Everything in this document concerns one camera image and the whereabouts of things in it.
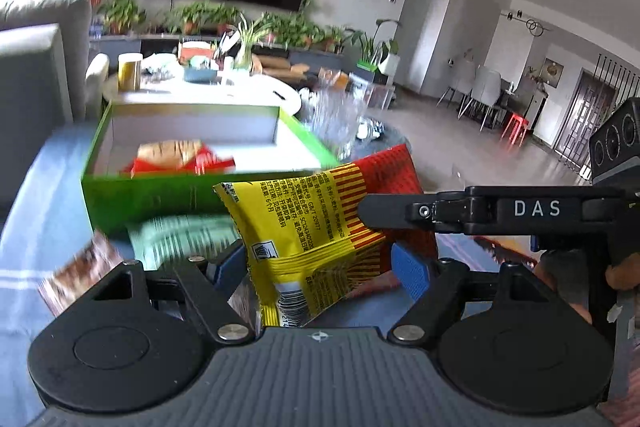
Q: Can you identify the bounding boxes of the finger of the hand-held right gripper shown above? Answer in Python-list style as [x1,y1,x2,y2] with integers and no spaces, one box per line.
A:
[358,187,498,235]

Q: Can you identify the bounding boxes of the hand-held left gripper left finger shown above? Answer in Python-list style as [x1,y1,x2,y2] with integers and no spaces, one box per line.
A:
[75,241,253,344]

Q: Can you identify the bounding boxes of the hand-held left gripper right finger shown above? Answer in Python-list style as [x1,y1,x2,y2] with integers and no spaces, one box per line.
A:
[389,243,571,344]

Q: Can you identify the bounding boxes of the green snack packet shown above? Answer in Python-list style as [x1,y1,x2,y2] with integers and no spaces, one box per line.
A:
[127,214,242,272]

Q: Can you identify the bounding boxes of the yellow and red snack packet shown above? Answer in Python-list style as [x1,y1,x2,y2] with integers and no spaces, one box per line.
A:
[212,144,440,328]

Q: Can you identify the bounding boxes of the green cardboard box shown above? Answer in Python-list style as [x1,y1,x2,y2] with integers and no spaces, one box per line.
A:
[81,103,343,237]

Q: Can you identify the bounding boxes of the red bun-picture snack packet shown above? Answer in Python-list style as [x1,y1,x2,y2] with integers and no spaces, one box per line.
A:
[122,139,236,178]

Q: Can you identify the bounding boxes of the brown snack packet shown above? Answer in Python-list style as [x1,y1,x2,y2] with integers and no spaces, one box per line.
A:
[37,231,126,319]

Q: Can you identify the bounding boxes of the person's right hand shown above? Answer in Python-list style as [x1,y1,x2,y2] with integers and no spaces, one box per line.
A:
[539,256,640,324]

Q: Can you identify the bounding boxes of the red stool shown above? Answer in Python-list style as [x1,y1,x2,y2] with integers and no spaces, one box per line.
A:
[501,112,530,148]

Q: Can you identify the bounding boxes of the glass mug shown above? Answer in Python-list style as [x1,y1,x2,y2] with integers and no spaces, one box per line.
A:
[300,83,372,160]

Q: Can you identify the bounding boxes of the dark metal door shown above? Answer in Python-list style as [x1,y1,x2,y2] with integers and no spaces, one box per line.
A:
[552,68,622,164]

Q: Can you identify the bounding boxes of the clear plastic storage box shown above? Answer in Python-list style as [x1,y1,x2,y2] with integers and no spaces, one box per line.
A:
[361,83,397,110]

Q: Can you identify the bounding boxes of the white dining chair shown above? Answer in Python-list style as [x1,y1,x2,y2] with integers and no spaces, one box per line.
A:
[467,68,508,132]
[438,58,482,120]

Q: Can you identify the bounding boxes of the tall plant in white pot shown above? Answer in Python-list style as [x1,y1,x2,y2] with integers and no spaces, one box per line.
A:
[347,19,402,76]

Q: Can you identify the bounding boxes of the white round table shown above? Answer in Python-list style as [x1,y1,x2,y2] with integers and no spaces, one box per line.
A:
[102,69,302,118]

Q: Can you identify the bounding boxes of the blue basket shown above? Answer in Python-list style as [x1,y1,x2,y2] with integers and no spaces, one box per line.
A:
[183,64,222,84]

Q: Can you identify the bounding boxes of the potted green plant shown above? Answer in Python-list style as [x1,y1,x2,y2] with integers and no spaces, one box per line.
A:
[99,0,147,36]
[267,13,351,54]
[167,1,242,36]

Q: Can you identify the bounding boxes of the blue striped tablecloth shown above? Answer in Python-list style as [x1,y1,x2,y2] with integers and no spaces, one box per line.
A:
[0,123,640,413]

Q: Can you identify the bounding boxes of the orange box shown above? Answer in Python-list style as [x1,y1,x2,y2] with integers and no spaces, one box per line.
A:
[178,41,219,64]

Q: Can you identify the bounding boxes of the yellow can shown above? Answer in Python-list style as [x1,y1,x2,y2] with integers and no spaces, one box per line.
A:
[117,53,144,90]

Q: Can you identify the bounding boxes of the spider plant in glass vase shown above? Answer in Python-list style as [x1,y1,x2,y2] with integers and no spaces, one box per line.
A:
[231,18,275,70]

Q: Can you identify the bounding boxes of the grey television cabinet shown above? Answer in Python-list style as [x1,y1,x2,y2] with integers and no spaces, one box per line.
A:
[90,32,351,68]

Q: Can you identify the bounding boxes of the grey sofa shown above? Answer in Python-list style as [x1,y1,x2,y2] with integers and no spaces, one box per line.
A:
[0,0,110,208]

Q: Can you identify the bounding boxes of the framed wall picture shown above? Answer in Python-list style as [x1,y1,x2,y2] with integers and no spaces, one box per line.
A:
[539,58,565,89]

